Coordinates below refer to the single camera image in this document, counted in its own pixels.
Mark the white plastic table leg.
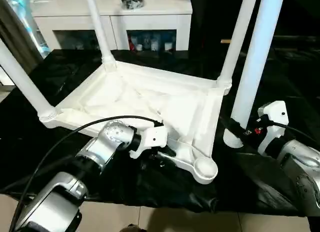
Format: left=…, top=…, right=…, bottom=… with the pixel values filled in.
left=0, top=39, right=60, bottom=122
left=216, top=0, right=260, bottom=90
left=223, top=0, right=286, bottom=149
left=83, top=0, right=117, bottom=67

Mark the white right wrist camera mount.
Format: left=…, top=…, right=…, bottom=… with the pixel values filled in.
left=257, top=101, right=290, bottom=156

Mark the white cabinet with glass doors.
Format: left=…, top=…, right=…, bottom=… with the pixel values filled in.
left=29, top=0, right=193, bottom=52

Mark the black glossy mat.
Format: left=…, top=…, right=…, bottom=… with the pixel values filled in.
left=0, top=49, right=320, bottom=216

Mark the white plastic table top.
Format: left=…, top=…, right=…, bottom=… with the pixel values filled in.
left=39, top=61, right=233, bottom=185

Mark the light blue plastic wrap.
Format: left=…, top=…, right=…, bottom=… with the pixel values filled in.
left=6, top=0, right=50, bottom=59

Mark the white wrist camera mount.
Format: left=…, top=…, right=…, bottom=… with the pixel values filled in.
left=129, top=126, right=168, bottom=159
left=257, top=101, right=290, bottom=156

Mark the black bundle on cabinet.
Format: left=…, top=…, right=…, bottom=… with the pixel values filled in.
left=121, top=0, right=145, bottom=10

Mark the dark robot torso part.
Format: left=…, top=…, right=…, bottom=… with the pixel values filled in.
left=122, top=224, right=148, bottom=232

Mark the long black bar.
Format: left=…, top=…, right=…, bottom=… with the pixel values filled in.
left=273, top=34, right=320, bottom=42

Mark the grey curtain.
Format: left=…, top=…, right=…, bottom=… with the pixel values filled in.
left=0, top=0, right=43, bottom=72

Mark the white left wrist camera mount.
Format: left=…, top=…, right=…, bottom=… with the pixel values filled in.
left=129, top=126, right=168, bottom=159

